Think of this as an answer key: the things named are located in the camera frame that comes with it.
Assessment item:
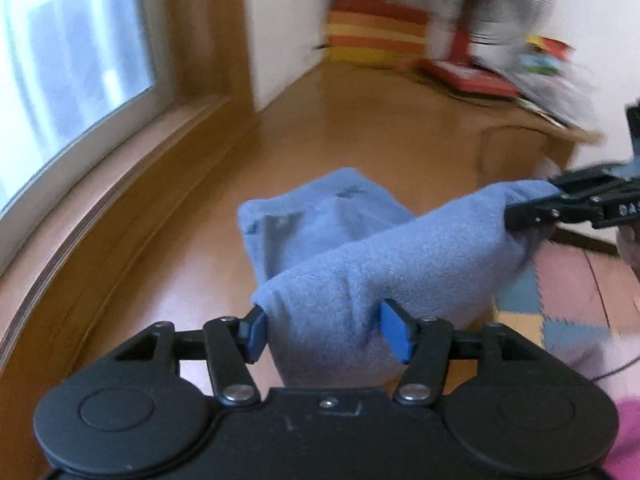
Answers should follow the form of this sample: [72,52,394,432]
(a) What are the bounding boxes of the person's right hand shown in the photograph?
[615,225,640,281]

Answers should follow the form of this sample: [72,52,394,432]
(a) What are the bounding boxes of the blue fleece pants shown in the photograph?
[237,167,561,391]

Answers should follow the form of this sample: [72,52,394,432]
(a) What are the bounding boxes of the orange striped cushion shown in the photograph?
[322,0,431,68]

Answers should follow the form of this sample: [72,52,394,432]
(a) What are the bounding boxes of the person's pink clothing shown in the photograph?
[565,335,640,480]

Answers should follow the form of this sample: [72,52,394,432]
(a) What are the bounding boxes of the red electric fan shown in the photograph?
[405,0,551,96]

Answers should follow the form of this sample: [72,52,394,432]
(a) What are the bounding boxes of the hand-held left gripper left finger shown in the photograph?
[112,305,271,407]

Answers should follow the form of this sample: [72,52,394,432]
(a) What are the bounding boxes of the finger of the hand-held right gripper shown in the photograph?
[546,162,631,196]
[504,192,608,233]

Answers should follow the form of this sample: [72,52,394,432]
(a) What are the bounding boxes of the wooden window sill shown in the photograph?
[0,95,236,346]

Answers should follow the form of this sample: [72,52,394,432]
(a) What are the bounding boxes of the window with metal bars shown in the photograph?
[0,0,171,221]

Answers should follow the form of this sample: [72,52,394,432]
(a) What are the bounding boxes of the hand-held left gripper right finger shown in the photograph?
[379,298,543,407]

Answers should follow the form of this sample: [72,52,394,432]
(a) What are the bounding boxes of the colourful foam floor mat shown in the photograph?
[492,245,640,361]

